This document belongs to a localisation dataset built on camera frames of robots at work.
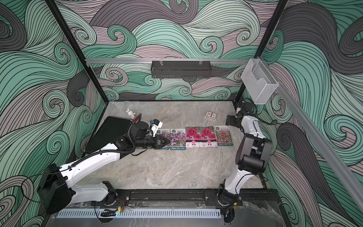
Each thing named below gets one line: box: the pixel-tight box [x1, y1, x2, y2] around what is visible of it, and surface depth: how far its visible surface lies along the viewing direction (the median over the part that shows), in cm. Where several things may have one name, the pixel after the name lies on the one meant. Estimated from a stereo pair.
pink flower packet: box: [200, 126, 218, 149], surface depth 100 cm
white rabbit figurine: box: [125, 107, 136, 120], surface depth 106 cm
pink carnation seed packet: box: [185, 126, 202, 149], surface depth 100 cm
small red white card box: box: [204, 110, 218, 121], surface depth 112 cm
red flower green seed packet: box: [214, 125, 234, 147], surface depth 100 cm
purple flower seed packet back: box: [170, 128, 187, 151], surface depth 99 cm
